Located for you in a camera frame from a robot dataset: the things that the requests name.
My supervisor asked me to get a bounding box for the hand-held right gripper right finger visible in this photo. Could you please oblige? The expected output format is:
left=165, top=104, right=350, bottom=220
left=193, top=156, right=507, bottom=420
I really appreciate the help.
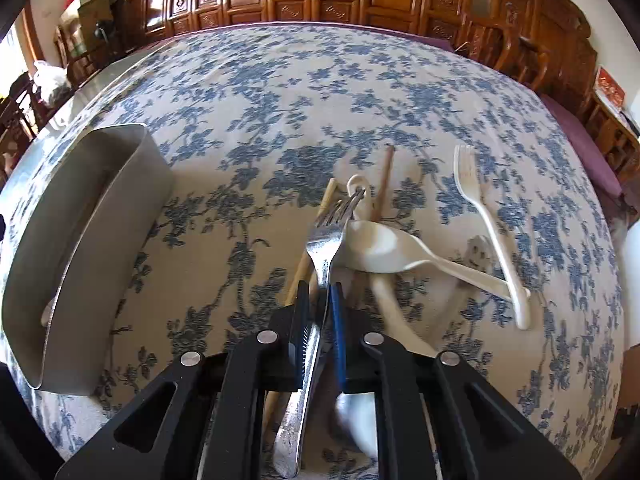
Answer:
left=327, top=281, right=583, bottom=480

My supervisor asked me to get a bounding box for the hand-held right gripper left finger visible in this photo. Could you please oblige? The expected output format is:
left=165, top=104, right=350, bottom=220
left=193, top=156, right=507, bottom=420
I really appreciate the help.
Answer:
left=54, top=280, right=312, bottom=480

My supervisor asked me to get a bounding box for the metal fork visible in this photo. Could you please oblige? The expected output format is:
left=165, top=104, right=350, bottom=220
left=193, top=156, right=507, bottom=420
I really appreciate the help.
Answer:
left=272, top=187, right=365, bottom=479

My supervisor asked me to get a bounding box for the wide white plastic spoon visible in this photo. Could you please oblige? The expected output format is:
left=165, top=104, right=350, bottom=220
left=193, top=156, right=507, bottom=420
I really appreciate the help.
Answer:
left=331, top=220, right=523, bottom=303

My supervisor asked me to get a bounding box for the light bamboo chopstick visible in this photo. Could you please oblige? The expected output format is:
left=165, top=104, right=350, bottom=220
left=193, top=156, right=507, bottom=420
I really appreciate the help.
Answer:
left=262, top=178, right=337, bottom=429

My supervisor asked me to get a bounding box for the brown wooden chopstick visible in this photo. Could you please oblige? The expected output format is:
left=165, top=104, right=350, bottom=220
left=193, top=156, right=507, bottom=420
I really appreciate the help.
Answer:
left=350, top=144, right=397, bottom=306

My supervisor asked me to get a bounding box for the white plastic fork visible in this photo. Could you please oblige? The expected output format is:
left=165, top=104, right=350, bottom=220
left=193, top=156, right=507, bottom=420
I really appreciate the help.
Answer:
left=453, top=145, right=532, bottom=331

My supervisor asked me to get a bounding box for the metal tray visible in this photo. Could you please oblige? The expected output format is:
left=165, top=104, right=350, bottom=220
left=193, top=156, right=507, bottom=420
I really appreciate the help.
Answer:
left=0, top=122, right=176, bottom=396

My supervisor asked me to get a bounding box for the white curved soup spoon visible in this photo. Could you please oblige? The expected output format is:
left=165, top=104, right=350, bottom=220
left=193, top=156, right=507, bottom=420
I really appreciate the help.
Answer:
left=346, top=174, right=441, bottom=358

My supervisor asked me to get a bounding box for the small smiley face spoon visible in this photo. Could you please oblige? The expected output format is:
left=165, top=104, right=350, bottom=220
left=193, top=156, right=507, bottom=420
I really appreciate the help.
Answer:
left=466, top=235, right=497, bottom=273

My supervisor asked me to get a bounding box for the blue floral tablecloth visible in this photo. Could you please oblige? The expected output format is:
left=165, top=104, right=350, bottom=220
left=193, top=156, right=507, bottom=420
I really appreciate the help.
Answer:
left=0, top=22, right=626, bottom=480

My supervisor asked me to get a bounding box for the long purple seat cushion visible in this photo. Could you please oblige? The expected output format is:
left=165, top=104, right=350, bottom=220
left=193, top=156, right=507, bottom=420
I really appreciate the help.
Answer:
left=410, top=34, right=458, bottom=52

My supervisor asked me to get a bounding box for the small purple seat cushion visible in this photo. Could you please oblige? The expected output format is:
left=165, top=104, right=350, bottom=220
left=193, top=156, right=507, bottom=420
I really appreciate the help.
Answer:
left=539, top=92, right=625, bottom=198

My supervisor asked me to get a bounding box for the white plastic bag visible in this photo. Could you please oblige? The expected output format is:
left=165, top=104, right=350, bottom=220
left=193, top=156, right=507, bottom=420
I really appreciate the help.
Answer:
left=32, top=60, right=70, bottom=106

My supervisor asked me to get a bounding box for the dark wooden chair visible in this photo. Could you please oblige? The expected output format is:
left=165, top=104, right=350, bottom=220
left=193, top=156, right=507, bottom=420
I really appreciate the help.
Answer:
left=0, top=72, right=48, bottom=161

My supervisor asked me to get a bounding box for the carved wooden armchair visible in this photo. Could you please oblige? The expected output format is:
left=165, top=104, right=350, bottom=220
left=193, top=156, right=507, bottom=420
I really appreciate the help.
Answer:
left=457, top=0, right=640, bottom=186

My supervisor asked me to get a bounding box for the red gift box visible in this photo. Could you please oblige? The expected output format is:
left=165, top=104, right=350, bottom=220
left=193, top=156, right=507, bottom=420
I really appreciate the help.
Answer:
left=594, top=66, right=627, bottom=108

